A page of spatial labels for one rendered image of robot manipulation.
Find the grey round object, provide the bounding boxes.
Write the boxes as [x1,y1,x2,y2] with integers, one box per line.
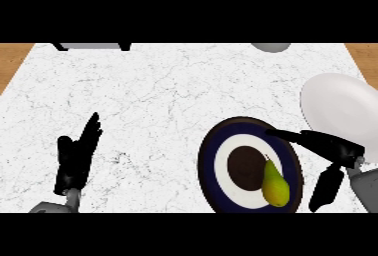
[249,43,292,54]

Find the dark blue ringed plate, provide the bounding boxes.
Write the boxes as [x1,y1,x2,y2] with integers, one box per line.
[196,116,305,214]

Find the yellow-green pear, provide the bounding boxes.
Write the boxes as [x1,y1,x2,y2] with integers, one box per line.
[260,154,292,208]

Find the plain white plate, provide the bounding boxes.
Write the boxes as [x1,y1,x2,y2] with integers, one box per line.
[298,72,378,155]

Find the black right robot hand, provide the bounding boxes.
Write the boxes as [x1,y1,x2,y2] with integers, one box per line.
[264,128,366,213]

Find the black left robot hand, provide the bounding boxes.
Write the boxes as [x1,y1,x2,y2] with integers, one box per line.
[53,112,105,197]

